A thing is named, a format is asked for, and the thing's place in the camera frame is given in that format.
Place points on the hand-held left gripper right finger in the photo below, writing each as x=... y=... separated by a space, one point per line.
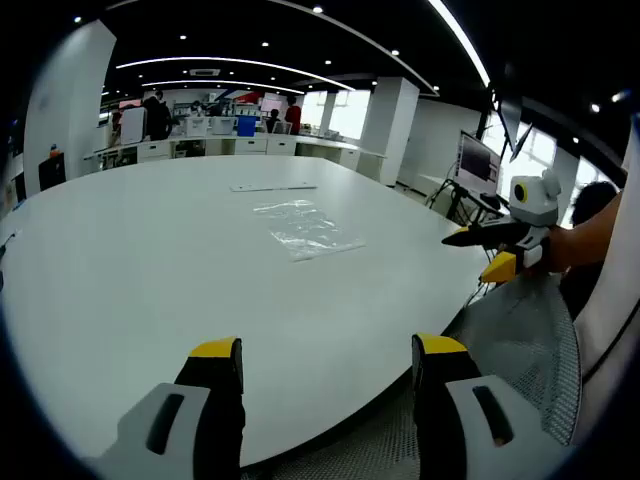
x=450 y=430

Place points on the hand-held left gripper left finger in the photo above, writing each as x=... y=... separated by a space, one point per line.
x=150 y=425

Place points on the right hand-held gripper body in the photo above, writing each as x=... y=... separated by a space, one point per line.
x=540 y=200

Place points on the clear plastic food packaging bag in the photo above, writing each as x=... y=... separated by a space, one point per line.
x=310 y=232

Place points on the black computer monitor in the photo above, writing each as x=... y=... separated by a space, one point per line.
x=477 y=162

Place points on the grey mesh office chair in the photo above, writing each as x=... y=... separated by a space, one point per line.
x=525 y=340

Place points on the white table socket panel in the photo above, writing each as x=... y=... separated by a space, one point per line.
x=274 y=187

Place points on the long white counter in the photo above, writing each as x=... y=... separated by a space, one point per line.
x=250 y=146

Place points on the blue box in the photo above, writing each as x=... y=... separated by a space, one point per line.
x=246 y=126

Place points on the black cabinet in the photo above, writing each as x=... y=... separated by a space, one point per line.
x=51 y=172

